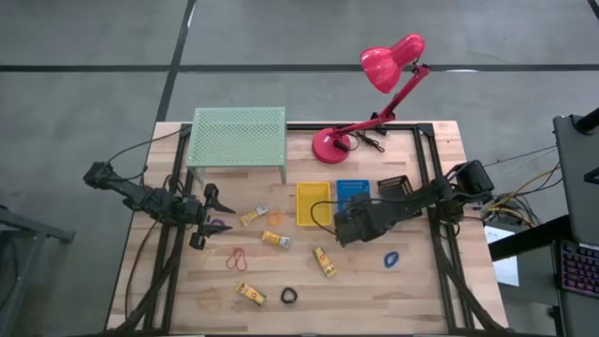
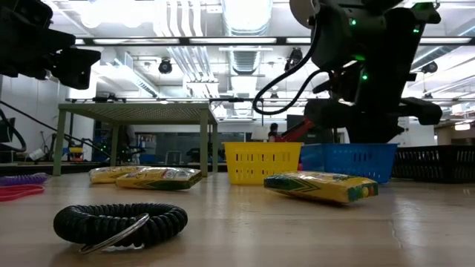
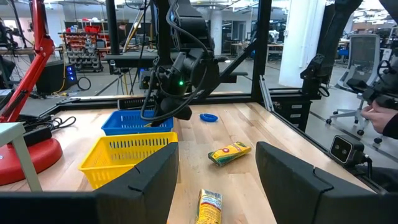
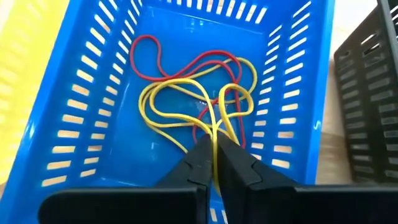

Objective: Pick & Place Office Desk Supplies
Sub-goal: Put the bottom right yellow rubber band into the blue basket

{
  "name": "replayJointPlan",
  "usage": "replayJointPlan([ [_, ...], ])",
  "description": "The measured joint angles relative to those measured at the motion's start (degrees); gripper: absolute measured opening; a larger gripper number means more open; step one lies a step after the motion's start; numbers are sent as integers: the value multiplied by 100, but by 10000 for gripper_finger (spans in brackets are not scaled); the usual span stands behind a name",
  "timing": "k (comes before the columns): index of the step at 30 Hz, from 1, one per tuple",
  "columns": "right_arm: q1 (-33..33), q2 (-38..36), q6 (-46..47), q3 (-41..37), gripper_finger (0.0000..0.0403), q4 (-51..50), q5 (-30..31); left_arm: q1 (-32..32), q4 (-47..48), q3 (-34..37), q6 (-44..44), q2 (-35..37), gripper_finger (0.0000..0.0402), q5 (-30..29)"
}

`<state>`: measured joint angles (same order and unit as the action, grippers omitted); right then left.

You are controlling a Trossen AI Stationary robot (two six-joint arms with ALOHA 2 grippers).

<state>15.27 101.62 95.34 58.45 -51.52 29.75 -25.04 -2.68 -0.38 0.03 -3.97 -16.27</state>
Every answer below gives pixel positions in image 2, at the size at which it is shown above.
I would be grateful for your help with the green perforated metal shelf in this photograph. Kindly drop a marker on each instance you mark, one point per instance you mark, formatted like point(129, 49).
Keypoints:
point(141, 113)

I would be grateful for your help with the black background monitor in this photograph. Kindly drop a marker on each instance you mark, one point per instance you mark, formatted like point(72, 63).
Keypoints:
point(297, 122)

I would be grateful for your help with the black aluminium table frame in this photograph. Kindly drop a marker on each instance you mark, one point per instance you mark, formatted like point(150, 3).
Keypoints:
point(29, 168)

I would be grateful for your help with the person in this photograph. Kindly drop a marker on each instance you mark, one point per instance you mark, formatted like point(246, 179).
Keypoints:
point(273, 128)

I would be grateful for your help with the silver ventilation duct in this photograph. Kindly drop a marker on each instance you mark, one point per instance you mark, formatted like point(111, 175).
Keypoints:
point(246, 18)

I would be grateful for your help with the black plastic basket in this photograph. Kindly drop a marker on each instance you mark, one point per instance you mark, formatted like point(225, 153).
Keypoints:
point(426, 150)

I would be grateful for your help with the yellow crayon box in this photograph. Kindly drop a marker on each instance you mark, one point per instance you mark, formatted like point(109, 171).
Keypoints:
point(159, 178)
point(104, 174)
point(319, 187)

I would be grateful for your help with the yellow plastic basket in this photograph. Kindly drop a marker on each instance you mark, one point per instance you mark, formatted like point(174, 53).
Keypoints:
point(259, 148)

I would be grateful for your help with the red rubber band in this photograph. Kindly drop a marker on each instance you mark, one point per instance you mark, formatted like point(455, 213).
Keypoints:
point(39, 190)

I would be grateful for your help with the blue plastic basket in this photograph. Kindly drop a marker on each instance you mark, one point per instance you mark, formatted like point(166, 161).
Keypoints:
point(315, 163)

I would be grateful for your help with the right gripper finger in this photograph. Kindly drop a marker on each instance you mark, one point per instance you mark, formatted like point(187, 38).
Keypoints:
point(319, 108)
point(419, 111)

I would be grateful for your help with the background black robot arm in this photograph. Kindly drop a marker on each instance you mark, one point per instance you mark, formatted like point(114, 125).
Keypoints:
point(130, 154)

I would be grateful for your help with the black ceiling spotlight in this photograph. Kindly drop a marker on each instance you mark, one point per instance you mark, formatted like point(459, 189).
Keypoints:
point(294, 59)
point(429, 67)
point(165, 66)

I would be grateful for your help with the overhead LED light bar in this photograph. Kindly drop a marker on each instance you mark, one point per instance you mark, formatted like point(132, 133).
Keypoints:
point(230, 40)

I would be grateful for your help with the red desk lamp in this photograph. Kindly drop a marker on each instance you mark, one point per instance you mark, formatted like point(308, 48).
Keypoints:
point(297, 131)

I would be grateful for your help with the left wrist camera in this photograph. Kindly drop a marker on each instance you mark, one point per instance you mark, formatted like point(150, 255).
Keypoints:
point(22, 13)

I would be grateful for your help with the purple coil wristband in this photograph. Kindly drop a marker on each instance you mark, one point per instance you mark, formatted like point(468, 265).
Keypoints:
point(22, 180)

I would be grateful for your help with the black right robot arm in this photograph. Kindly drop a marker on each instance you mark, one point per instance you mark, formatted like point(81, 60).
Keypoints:
point(334, 37)

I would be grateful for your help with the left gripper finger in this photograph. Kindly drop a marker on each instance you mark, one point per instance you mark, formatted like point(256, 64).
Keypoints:
point(79, 68)

